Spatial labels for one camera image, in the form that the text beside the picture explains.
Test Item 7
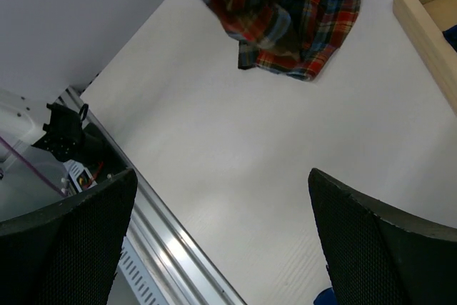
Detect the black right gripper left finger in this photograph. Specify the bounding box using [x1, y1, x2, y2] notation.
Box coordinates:
[1, 169, 138, 304]

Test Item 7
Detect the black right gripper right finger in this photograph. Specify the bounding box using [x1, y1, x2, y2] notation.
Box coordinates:
[308, 169, 456, 304]

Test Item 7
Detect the red brown plaid shirt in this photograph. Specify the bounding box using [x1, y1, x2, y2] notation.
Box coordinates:
[202, 0, 361, 81]

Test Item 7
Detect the blue plaid shirt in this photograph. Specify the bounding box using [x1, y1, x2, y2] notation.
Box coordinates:
[443, 25, 457, 51]

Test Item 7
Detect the wooden rack base tray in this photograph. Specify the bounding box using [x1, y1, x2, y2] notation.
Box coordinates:
[393, 0, 456, 111]

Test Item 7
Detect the perforated white cable duct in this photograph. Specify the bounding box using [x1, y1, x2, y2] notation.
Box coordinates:
[118, 237, 168, 305]

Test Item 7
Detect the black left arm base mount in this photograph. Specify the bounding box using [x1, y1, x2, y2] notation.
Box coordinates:
[32, 103, 105, 165]

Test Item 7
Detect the aluminium table edge rail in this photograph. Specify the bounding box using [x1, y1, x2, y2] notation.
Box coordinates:
[59, 85, 247, 305]

